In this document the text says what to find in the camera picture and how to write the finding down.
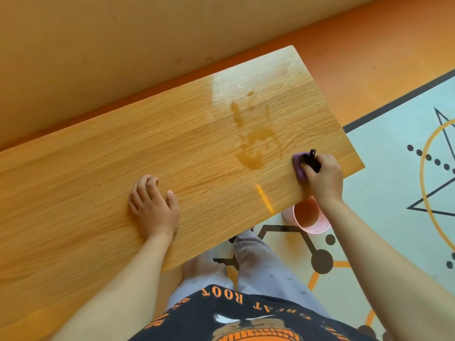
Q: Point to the pink plastic bucket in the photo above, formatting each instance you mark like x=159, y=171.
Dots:
x=309, y=218

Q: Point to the black plush-trimmed slipper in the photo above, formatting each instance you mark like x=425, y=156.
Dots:
x=234, y=238

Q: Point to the person's right hand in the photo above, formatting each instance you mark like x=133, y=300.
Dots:
x=325, y=182

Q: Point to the person's left hand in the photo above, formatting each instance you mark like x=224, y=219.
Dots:
x=156, y=211

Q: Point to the wooden table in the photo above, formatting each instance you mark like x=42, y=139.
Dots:
x=124, y=166

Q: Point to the purple cleaning cloth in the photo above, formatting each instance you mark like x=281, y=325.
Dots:
x=300, y=165

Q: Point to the person's right forearm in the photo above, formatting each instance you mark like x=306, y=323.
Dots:
x=394, y=273

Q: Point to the black orange printed t-shirt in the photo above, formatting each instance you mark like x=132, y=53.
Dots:
x=241, y=316

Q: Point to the person's left forearm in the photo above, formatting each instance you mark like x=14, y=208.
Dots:
x=117, y=291

